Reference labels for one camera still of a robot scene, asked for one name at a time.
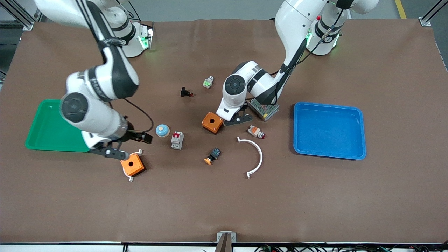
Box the white circuit breaker red switch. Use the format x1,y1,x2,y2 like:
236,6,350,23
171,131,184,150

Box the metal mesh power supply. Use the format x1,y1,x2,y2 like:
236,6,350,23
248,98,280,121

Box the orange push button box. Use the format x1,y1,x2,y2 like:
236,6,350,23
121,153,146,176
201,112,224,135

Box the yellow mushroom push button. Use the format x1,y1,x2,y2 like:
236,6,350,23
204,147,222,165

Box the green plastic tray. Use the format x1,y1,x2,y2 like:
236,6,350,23
25,99,91,153

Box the brown table cover mat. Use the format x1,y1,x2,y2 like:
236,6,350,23
0,19,448,244

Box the blue plastic tray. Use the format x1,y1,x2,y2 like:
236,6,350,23
293,102,367,160

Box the red white selector switch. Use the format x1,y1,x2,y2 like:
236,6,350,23
247,125,266,139

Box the white table edge rail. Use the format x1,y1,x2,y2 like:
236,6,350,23
0,241,448,252

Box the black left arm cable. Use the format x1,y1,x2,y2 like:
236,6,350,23
269,7,347,105

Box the grey metal table bracket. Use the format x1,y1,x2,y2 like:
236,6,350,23
217,231,237,252

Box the black floor cable bundle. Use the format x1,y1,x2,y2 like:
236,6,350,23
254,243,448,252

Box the aluminium frame post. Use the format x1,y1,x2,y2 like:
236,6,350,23
419,0,448,27
0,0,42,31

